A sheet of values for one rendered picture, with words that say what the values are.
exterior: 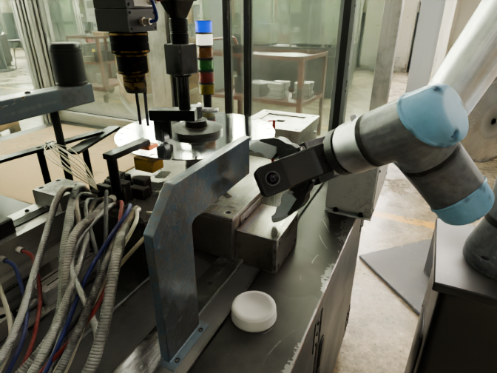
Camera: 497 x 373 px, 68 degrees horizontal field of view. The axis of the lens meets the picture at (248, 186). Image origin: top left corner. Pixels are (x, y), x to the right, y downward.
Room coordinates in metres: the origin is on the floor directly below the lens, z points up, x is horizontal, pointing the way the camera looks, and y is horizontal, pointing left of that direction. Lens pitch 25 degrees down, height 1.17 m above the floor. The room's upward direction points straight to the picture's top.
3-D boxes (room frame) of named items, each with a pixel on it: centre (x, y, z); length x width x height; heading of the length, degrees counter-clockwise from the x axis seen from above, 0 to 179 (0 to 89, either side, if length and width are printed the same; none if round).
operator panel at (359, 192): (0.86, -0.29, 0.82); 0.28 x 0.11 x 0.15; 154
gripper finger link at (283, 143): (0.58, -0.05, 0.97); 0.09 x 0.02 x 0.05; 43
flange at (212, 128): (0.75, 0.11, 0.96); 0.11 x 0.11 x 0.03
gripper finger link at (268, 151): (0.62, -0.04, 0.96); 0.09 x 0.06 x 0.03; 43
